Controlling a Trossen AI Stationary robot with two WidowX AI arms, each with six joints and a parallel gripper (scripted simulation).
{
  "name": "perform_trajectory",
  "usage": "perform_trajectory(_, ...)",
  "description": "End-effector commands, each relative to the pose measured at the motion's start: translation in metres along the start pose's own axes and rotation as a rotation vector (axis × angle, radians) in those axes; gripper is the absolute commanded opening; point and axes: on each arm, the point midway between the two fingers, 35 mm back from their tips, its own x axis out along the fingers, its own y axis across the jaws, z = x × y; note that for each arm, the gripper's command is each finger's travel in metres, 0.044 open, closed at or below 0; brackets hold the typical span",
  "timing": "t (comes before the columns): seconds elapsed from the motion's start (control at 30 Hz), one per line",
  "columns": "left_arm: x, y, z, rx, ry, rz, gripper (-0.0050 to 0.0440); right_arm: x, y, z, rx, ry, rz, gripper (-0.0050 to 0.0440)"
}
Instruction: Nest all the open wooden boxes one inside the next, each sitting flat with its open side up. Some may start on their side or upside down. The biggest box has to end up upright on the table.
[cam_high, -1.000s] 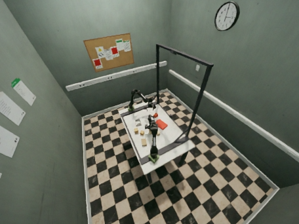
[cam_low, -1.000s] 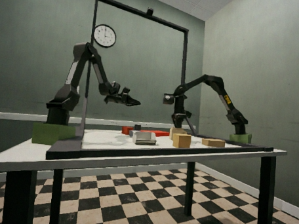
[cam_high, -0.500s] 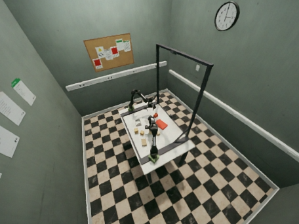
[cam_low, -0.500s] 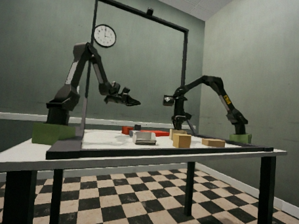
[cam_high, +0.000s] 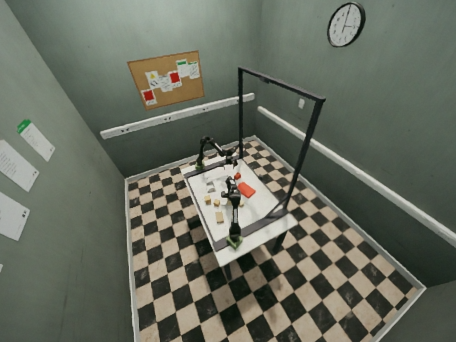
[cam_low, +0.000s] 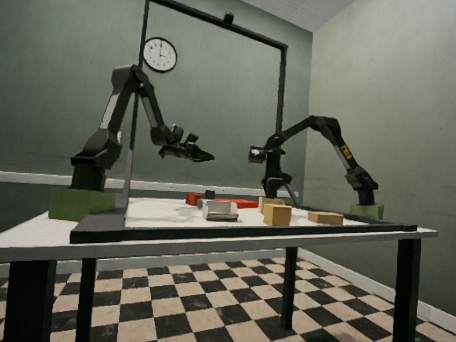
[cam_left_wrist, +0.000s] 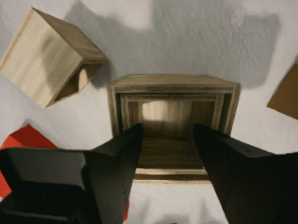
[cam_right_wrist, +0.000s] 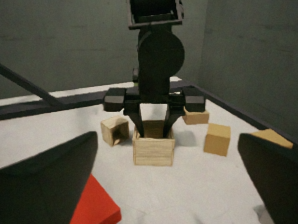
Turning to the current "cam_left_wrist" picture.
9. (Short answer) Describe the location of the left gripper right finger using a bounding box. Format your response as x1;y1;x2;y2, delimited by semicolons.
193;123;298;224

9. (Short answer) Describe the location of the tan cardboard cube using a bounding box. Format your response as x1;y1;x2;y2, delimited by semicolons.
266;63;298;120

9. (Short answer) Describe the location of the wooden box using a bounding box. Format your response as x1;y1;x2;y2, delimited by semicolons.
0;6;108;109
106;74;242;185
120;93;225;174

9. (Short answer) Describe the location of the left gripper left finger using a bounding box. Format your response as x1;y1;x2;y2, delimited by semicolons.
0;123;143;224

